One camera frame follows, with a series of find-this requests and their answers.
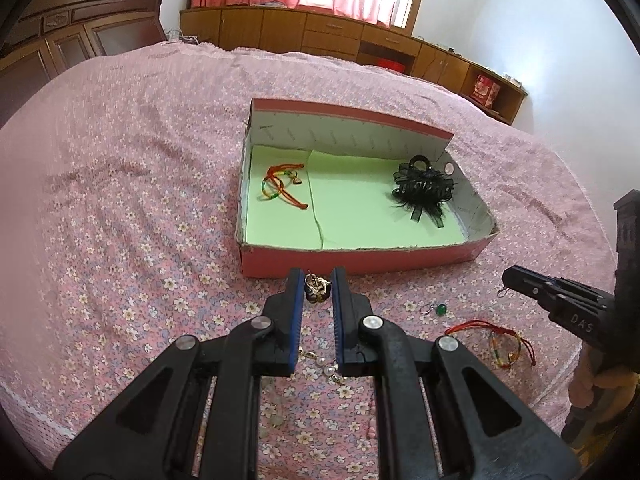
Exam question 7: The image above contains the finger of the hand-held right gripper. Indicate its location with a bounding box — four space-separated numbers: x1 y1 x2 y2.
502 265 613 318

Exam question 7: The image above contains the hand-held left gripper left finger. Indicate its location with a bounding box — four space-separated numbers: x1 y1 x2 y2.
52 267 306 480

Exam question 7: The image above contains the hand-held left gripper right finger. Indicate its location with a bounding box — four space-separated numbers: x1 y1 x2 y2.
331 266 583 480

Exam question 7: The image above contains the small metal brooch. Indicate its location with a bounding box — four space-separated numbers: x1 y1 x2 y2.
305 272 333 306

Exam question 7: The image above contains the red string beaded bracelet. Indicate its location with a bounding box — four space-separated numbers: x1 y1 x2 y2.
444 320 537 370

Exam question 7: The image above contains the pearl hair clip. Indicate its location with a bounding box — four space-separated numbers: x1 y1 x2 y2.
260 345 346 431

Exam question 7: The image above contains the pink cardboard box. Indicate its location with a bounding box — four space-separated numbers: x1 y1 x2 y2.
234 97 501 280

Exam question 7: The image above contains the person's right hand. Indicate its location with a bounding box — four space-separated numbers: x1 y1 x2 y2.
572 347 631 411

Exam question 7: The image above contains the green paper lining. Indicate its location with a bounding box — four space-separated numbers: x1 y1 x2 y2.
245 144 473 252

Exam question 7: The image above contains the black feather hair claw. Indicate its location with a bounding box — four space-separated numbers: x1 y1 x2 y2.
390 155 458 228

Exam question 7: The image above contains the red gift box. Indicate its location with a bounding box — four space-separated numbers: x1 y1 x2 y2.
472 75 501 108

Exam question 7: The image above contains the pink floral bedspread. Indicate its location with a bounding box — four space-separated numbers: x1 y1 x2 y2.
0 40 621 480

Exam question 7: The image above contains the long wooden cabinet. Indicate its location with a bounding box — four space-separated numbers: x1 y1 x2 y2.
179 6 530 126

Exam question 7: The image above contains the dark wooden headboard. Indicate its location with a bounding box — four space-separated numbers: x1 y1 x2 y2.
0 0 166 128

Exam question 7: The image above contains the red string bracelet silver charm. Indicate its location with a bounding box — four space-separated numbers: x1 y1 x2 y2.
260 162 311 211

